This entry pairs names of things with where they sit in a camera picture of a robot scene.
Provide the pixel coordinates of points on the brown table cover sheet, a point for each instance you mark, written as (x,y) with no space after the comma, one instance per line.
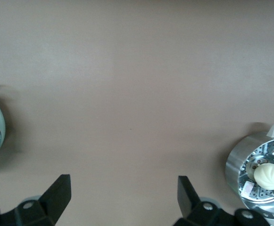
(136,94)

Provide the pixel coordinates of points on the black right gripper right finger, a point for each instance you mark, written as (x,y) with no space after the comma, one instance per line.
(193,212)

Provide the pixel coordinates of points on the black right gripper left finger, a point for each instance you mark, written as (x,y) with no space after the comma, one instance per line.
(52,202)

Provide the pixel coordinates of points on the white steamed bun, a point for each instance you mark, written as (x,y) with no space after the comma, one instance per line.
(268,176)

